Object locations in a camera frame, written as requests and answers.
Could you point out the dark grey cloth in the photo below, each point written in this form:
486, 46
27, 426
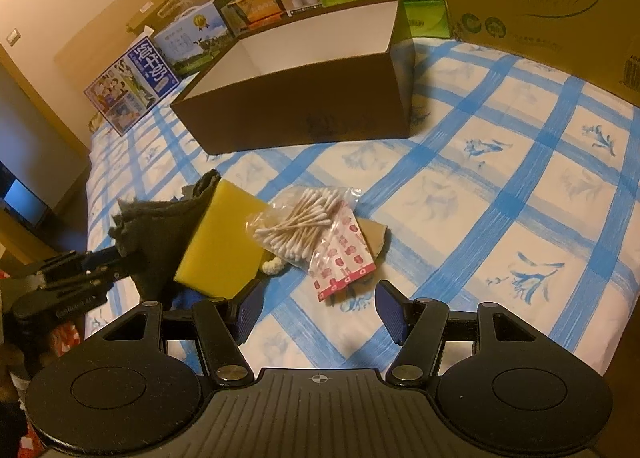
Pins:
159, 233

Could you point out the blue cloth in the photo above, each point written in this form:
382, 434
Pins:
186, 298

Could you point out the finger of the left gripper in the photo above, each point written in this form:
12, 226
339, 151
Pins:
68, 296
73, 263

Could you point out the flat brown cardboard box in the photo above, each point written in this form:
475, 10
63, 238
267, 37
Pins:
152, 14

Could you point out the bag of cotton swabs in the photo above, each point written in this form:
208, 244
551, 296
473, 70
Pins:
296, 223

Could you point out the small white knitted item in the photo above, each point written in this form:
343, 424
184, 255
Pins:
274, 266

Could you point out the orange black food box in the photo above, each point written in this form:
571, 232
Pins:
246, 15

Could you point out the brown open cardboard box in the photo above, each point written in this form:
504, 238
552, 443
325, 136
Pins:
341, 73

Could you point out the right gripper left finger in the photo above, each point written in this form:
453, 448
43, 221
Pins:
222, 326

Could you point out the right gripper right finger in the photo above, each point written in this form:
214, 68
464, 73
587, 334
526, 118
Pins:
417, 326

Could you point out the large brown cardboard carton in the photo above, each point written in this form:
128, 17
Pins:
596, 40

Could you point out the yellow green sponge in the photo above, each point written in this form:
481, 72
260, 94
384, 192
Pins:
221, 257

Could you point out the blue white milk carton box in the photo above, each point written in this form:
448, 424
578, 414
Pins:
135, 82

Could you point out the red patterned plastic packet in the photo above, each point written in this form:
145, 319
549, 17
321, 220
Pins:
341, 257

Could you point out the cow picture milk box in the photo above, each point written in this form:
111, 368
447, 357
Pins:
194, 39

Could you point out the tan cardboard piece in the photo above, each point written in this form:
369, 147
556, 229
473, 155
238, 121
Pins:
374, 234

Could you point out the blue checked bed sheet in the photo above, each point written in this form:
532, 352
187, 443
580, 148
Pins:
518, 185

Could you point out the dark monitor screen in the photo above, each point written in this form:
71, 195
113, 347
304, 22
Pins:
20, 201

